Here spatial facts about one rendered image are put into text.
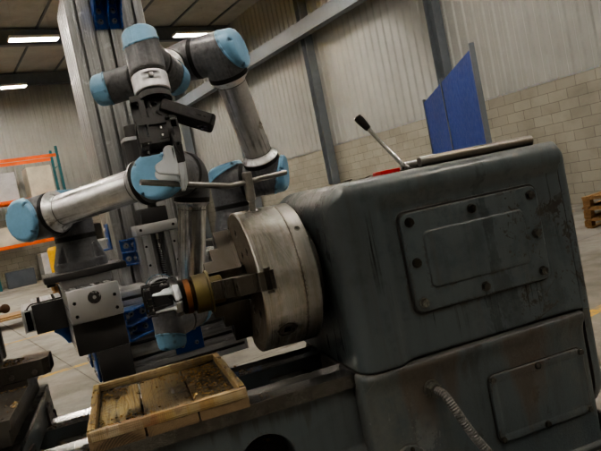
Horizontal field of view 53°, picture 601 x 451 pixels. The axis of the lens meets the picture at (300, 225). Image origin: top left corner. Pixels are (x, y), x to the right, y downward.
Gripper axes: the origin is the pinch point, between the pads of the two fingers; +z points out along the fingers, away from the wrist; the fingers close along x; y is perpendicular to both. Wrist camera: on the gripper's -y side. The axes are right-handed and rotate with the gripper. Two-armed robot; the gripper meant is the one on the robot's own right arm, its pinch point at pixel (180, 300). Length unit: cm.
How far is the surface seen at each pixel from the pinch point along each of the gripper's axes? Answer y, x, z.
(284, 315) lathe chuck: -18.9, -6.6, 11.0
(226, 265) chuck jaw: -11.8, 4.6, -4.2
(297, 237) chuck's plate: -25.0, 8.2, 10.1
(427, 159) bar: -55, 19, 15
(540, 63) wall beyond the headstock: -830, 173, -855
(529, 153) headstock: -78, 16, 18
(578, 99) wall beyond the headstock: -842, 85, -789
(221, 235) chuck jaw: -12.7, 11.1, -8.7
